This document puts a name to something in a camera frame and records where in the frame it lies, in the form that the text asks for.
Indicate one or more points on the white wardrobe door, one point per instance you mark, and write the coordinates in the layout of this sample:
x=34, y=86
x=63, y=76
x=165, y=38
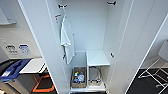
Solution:
x=136, y=43
x=43, y=43

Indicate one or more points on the white wardrobe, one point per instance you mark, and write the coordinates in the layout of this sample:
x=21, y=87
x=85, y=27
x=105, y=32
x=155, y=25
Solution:
x=86, y=33

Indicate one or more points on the white t-shirt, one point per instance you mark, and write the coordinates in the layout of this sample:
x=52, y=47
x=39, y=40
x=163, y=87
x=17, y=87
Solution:
x=67, y=40

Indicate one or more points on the pale blue packet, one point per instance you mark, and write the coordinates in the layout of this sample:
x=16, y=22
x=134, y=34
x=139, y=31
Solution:
x=81, y=77

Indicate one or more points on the brown storage box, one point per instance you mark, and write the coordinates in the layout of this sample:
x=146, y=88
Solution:
x=78, y=78

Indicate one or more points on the white hanger with white shirt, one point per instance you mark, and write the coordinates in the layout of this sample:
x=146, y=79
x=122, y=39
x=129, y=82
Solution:
x=64, y=15

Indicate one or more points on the orange label strip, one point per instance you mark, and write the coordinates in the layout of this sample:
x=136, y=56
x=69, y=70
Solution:
x=57, y=15

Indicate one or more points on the black hook near orange label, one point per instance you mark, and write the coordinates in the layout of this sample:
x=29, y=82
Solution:
x=62, y=6

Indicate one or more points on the black wardrobe hook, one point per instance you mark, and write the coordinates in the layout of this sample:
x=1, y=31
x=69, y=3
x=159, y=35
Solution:
x=111, y=3

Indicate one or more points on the orange folding legs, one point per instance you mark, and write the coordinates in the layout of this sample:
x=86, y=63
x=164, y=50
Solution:
x=43, y=85

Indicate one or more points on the small dark wall fitting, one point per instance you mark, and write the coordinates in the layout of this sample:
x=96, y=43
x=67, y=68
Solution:
x=112, y=55

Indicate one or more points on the small white wall sign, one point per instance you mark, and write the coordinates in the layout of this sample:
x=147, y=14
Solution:
x=11, y=49

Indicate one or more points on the small white wall switch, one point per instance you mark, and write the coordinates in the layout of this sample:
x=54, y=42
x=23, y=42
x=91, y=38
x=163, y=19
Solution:
x=3, y=40

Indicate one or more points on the grey wall panel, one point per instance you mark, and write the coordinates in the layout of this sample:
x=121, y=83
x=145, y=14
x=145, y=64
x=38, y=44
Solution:
x=5, y=16

